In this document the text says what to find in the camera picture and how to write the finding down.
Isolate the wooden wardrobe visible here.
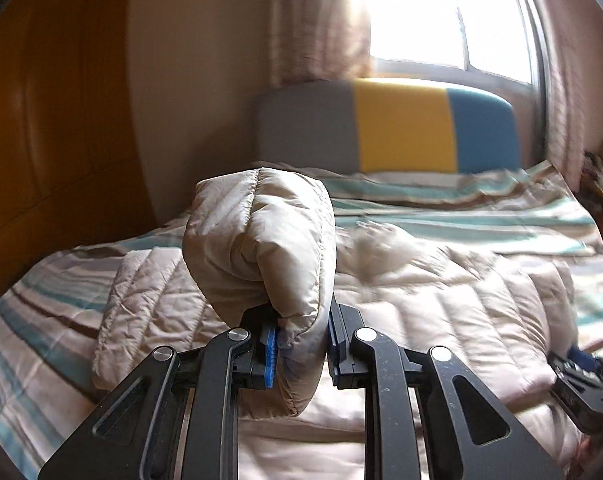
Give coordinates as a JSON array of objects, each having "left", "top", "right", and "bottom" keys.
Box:
[{"left": 0, "top": 0, "right": 157, "bottom": 323}]

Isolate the grey yellow blue headboard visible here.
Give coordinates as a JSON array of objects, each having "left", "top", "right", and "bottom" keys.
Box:
[{"left": 254, "top": 77, "right": 522, "bottom": 176}]

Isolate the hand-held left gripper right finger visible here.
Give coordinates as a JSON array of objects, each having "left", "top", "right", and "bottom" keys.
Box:
[{"left": 328, "top": 292, "right": 565, "bottom": 480}]

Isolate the window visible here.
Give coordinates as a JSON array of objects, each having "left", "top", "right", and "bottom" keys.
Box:
[{"left": 351, "top": 0, "right": 552, "bottom": 86}]

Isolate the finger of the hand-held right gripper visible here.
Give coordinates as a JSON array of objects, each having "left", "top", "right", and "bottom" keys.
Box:
[{"left": 548, "top": 345, "right": 603, "bottom": 406}]

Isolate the striped bed cover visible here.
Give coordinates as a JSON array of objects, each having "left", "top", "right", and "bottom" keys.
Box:
[{"left": 0, "top": 160, "right": 603, "bottom": 480}]

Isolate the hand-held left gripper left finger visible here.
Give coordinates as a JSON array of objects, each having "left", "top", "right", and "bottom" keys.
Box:
[{"left": 37, "top": 306, "right": 283, "bottom": 480}]

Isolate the patterned curtain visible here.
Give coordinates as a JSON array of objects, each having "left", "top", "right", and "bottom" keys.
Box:
[
  {"left": 519, "top": 0, "right": 591, "bottom": 192},
  {"left": 268, "top": 0, "right": 373, "bottom": 89}
]

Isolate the beige quilted down jacket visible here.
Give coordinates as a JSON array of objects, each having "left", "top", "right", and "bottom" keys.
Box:
[{"left": 91, "top": 166, "right": 583, "bottom": 480}]

